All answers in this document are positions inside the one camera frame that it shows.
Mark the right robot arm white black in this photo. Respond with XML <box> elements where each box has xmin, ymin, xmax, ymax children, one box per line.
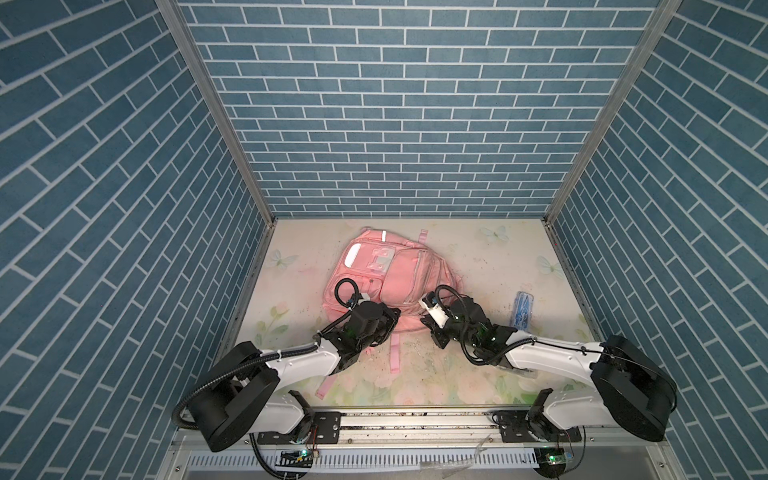
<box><xmin>419</xmin><ymin>285</ymin><xmax>678</xmax><ymax>442</ymax></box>

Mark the pink student backpack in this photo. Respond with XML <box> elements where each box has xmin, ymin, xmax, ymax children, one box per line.
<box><xmin>323</xmin><ymin>227</ymin><xmax>462</xmax><ymax>375</ymax></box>

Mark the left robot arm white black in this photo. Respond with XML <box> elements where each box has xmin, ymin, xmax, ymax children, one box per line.
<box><xmin>171</xmin><ymin>278</ymin><xmax>401</xmax><ymax>452</ymax></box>

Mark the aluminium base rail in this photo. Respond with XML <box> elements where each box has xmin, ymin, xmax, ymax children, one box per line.
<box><xmin>158</xmin><ymin>406</ymin><xmax>684</xmax><ymax>479</ymax></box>

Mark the blue geometry set case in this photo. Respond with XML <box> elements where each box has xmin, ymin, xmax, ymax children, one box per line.
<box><xmin>510</xmin><ymin>291</ymin><xmax>534</xmax><ymax>331</ymax></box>

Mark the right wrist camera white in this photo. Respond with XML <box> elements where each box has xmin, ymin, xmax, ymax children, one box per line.
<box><xmin>419</xmin><ymin>292</ymin><xmax>448</xmax><ymax>329</ymax></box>

